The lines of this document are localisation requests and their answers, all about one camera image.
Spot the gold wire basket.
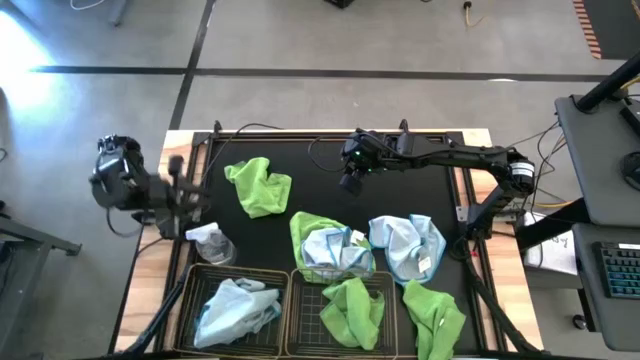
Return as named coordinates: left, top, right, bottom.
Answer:
left=172, top=262, right=292, bottom=359

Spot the clear plastic bag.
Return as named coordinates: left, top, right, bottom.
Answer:
left=184, top=222, right=239, bottom=267

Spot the black camera cable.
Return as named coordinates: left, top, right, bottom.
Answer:
left=199, top=122, right=285, bottom=187
left=306, top=135, right=347, bottom=175

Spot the black table mat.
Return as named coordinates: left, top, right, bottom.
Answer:
left=199, top=132, right=482, bottom=357

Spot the black backlit keyboard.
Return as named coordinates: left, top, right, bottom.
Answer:
left=592, top=241, right=640, bottom=301

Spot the black desk leg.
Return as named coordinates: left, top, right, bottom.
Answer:
left=514, top=197, right=592, bottom=252

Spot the grey keyboard shelf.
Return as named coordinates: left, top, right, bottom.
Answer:
left=572, top=222, right=640, bottom=352

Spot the black right camera cable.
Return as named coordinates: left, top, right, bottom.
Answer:
left=306, top=135, right=347, bottom=175

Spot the light blue microfiber towel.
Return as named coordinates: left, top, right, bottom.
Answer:
left=368, top=214, right=448, bottom=287
left=301, top=227, right=376, bottom=279
left=232, top=276, right=269, bottom=296
left=193, top=279, right=283, bottom=350

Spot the yellow floor cable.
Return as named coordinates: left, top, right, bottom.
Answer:
left=462, top=0, right=489, bottom=29

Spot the black pole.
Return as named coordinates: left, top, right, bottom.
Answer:
left=574, top=52, right=640, bottom=114

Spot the dark grey bench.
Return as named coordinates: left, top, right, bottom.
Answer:
left=0, top=214, right=83, bottom=360

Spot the white paper sheet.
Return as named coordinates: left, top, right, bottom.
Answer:
left=522, top=212, right=579, bottom=277

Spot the black round object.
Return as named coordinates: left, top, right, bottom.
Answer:
left=621, top=151, right=640, bottom=192

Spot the black orange-edged floor mat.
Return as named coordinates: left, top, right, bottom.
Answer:
left=572, top=0, right=640, bottom=61

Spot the black left camera cable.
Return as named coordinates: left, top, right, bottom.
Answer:
left=199, top=122, right=285, bottom=187

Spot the grey side desk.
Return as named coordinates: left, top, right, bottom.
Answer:
left=554, top=94, right=640, bottom=229

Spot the black wire basket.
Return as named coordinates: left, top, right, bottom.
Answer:
left=283, top=268, right=400, bottom=359

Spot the black aluminium table frame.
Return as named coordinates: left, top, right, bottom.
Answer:
left=154, top=127, right=507, bottom=359

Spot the green microfiber towel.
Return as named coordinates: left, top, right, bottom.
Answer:
left=402, top=279, right=468, bottom=360
left=289, top=211, right=374, bottom=284
left=319, top=277, right=387, bottom=352
left=223, top=157, right=293, bottom=220

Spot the black slanted frame post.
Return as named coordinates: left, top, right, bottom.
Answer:
left=122, top=262, right=199, bottom=359
left=462, top=239, right=544, bottom=359

